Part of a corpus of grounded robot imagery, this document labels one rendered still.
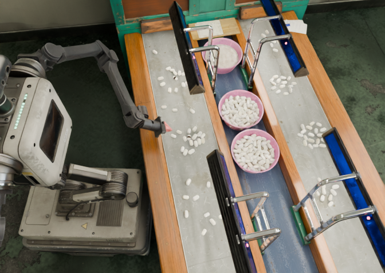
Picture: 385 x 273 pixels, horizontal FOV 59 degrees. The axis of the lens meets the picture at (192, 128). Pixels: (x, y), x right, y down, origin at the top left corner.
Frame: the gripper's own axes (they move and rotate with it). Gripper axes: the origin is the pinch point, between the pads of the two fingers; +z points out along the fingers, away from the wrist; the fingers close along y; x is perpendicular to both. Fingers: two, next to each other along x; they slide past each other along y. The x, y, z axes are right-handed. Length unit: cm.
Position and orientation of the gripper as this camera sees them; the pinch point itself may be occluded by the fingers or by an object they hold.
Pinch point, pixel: (170, 129)
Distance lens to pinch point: 187.8
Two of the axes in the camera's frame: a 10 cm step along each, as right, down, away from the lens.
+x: -6.5, 4.9, 5.8
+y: -2.1, -8.5, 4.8
